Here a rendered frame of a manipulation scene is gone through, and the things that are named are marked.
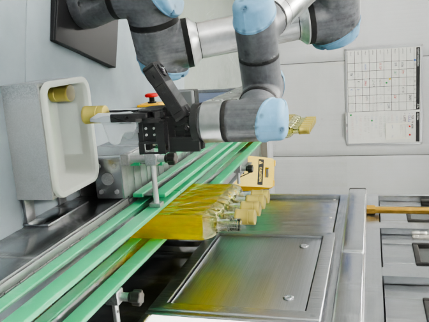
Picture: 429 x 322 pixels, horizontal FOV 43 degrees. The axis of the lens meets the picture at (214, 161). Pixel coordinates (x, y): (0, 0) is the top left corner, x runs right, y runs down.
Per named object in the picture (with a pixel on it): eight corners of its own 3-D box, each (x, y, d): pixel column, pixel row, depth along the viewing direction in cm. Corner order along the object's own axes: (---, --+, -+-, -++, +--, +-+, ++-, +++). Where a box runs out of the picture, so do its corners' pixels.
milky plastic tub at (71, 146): (18, 200, 106) (58, 201, 104) (1, 84, 102) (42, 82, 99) (66, 178, 123) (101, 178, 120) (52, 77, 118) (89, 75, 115)
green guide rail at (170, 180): (133, 197, 126) (165, 197, 123) (132, 193, 125) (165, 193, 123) (267, 103, 290) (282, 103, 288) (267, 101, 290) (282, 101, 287)
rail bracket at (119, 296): (74, 326, 102) (140, 331, 98) (69, 291, 101) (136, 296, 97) (84, 315, 106) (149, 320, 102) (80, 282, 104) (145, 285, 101)
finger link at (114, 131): (87, 147, 102) (136, 145, 100) (83, 115, 100) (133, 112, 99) (93, 144, 105) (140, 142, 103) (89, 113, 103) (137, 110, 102)
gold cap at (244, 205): (240, 218, 127) (259, 218, 126) (239, 203, 126) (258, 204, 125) (244, 213, 131) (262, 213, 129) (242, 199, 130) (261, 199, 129)
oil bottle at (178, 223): (124, 238, 122) (216, 241, 116) (121, 214, 121) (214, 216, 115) (134, 229, 127) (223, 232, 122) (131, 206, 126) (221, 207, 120)
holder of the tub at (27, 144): (21, 226, 108) (56, 227, 105) (0, 85, 102) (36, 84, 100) (66, 201, 124) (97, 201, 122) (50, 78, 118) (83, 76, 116)
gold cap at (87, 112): (79, 107, 104) (100, 106, 102) (88, 104, 107) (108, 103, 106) (82, 125, 104) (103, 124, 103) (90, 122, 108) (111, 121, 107)
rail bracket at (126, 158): (125, 207, 122) (178, 208, 118) (117, 133, 118) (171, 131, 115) (130, 204, 124) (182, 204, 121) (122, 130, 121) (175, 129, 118)
